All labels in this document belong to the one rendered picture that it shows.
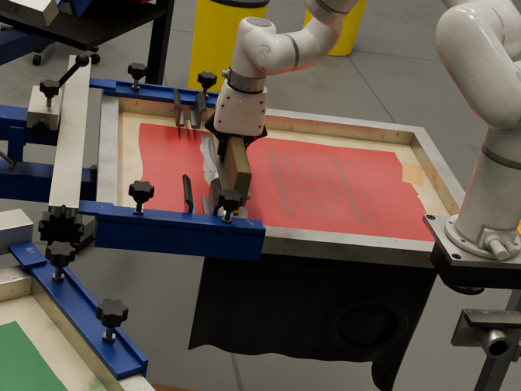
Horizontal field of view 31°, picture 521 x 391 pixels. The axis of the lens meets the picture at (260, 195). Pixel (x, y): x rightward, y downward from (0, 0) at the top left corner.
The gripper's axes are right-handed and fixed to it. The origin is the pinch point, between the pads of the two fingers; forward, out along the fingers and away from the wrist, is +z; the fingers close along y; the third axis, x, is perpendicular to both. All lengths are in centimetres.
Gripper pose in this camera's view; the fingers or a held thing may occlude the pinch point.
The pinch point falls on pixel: (231, 150)
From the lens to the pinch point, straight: 192.8
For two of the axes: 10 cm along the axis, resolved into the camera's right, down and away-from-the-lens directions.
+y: 9.7, 1.1, 2.0
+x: -1.2, -5.2, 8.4
